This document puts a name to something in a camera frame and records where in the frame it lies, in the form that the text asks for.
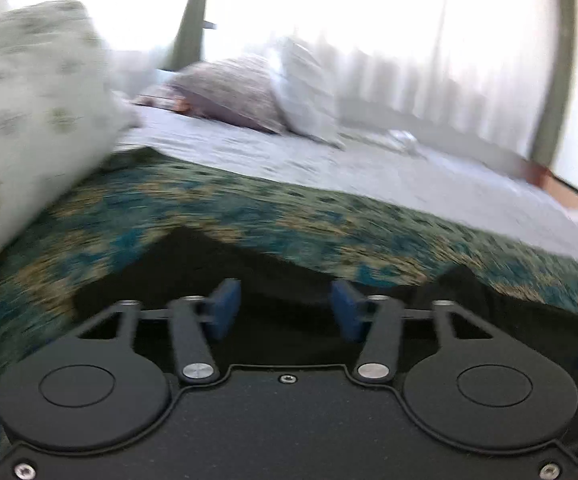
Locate green curtain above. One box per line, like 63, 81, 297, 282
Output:
530, 0, 578, 169
160, 0, 211, 72

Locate plain white pillow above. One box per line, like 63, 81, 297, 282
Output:
268, 37, 348, 150

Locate black pants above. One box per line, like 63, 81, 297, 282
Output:
71, 225, 578, 461

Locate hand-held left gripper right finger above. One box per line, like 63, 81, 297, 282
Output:
331, 279, 503, 387

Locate white bed sheet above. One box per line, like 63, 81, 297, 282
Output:
114, 104, 578, 267

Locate small white cloth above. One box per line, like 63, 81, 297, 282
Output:
383, 129, 421, 155

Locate white green-print pillow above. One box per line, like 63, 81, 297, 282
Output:
0, 0, 143, 288

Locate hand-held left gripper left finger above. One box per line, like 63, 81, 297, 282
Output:
74, 277, 243, 387

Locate sheer white curtain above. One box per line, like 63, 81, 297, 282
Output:
208, 0, 550, 126

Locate grey floral pillow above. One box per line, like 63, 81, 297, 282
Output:
136, 55, 291, 136

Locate teal paisley blanket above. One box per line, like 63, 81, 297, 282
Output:
0, 146, 578, 468

